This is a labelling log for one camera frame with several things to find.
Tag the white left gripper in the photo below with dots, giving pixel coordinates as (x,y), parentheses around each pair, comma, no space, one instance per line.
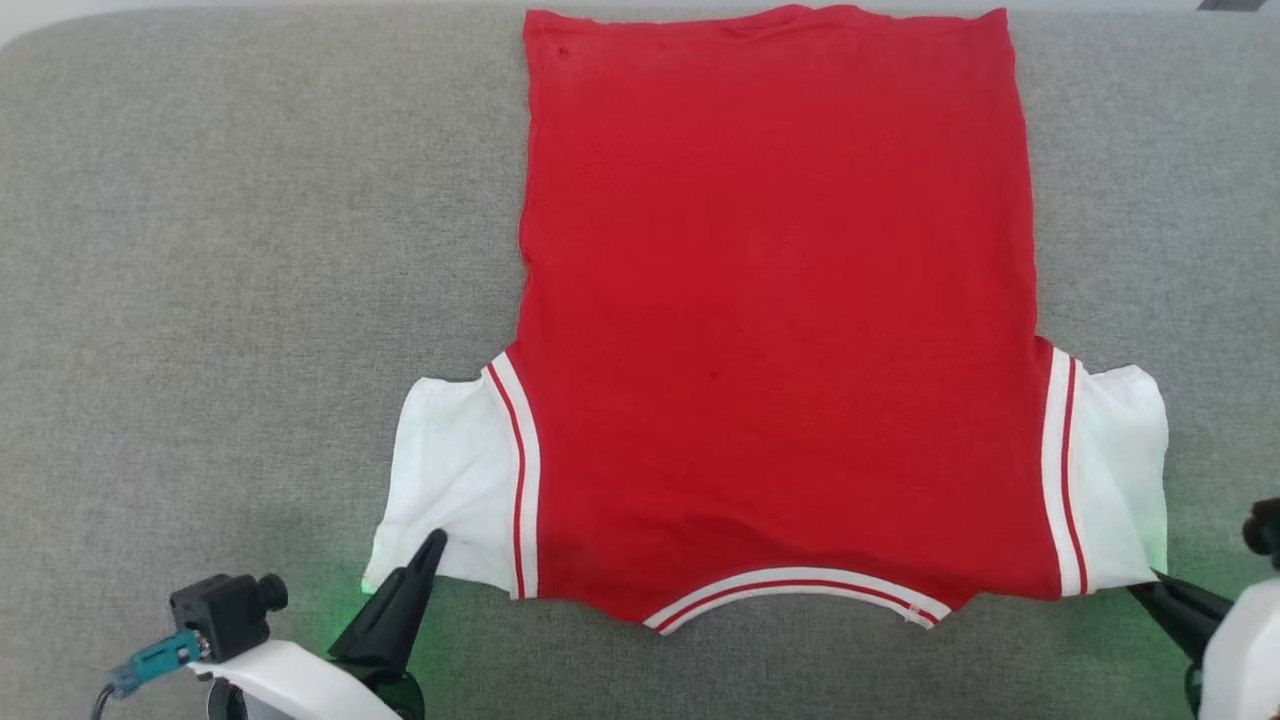
(300,685)

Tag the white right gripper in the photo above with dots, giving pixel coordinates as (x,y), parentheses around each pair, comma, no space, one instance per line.
(1245,660)

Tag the red and white shirt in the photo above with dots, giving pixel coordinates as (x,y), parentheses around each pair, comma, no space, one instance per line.
(780,300)

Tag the grey fabric sofa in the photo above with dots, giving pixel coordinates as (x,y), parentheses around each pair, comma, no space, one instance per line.
(250,250)

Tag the grey metal brace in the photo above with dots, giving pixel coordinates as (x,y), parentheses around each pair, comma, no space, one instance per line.
(1230,5)

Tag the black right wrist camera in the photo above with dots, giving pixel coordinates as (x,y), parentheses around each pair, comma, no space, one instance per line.
(1265,530)

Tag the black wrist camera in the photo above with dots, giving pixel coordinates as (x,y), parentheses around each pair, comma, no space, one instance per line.
(1265,530)
(225,610)

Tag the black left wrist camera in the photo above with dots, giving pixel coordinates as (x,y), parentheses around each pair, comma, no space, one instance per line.
(225,610)

